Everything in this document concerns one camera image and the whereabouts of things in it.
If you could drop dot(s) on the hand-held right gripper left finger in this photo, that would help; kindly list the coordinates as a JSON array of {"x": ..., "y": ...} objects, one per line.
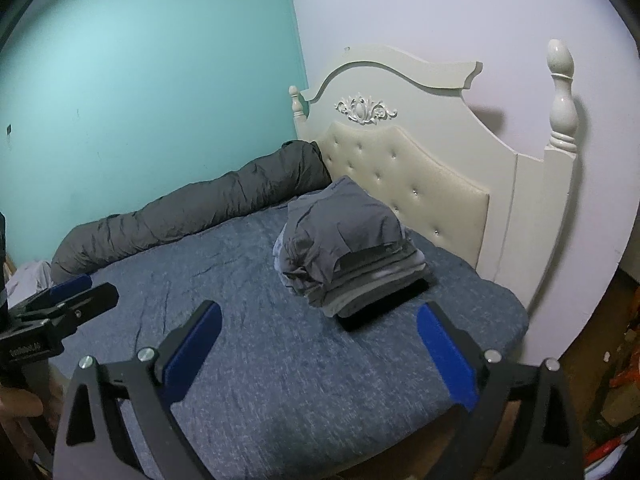
[{"x": 195, "y": 350}]

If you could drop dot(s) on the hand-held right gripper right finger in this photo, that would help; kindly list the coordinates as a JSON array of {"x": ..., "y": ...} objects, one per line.
[{"x": 445, "y": 355}]

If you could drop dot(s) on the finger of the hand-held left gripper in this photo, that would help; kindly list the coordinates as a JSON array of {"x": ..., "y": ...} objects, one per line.
[
  {"x": 80, "y": 305},
  {"x": 72, "y": 287}
]

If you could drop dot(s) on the grey boxer shorts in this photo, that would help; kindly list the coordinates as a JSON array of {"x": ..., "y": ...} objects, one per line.
[{"x": 340, "y": 220}]

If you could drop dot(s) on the person's left hand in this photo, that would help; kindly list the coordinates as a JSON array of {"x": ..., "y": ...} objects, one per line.
[{"x": 17, "y": 402}]

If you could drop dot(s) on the light grey blanket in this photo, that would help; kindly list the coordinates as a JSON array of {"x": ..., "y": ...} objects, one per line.
[{"x": 30, "y": 280}]

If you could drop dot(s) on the bed with blue-grey sheet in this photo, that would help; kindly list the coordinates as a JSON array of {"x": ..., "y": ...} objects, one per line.
[{"x": 280, "y": 360}]

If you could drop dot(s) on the white and grey garment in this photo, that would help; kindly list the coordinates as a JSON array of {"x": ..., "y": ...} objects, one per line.
[{"x": 380, "y": 282}]

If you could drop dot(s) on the blue garment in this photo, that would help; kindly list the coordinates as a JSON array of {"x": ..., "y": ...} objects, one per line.
[{"x": 279, "y": 254}]

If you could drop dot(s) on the dark grey rolled duvet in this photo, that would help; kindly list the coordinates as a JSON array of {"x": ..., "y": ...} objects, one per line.
[{"x": 200, "y": 210}]

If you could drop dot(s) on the brown cardboard box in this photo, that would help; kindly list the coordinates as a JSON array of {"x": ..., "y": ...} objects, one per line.
[{"x": 622, "y": 405}]

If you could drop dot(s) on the red object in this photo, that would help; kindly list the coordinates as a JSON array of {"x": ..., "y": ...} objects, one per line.
[{"x": 605, "y": 452}]

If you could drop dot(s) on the cream tufted headboard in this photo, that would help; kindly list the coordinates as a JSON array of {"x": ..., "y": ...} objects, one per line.
[{"x": 440, "y": 160}]

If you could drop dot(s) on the cream bedpost finial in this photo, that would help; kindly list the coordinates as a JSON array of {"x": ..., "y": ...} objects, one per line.
[
  {"x": 297, "y": 105},
  {"x": 562, "y": 105}
]

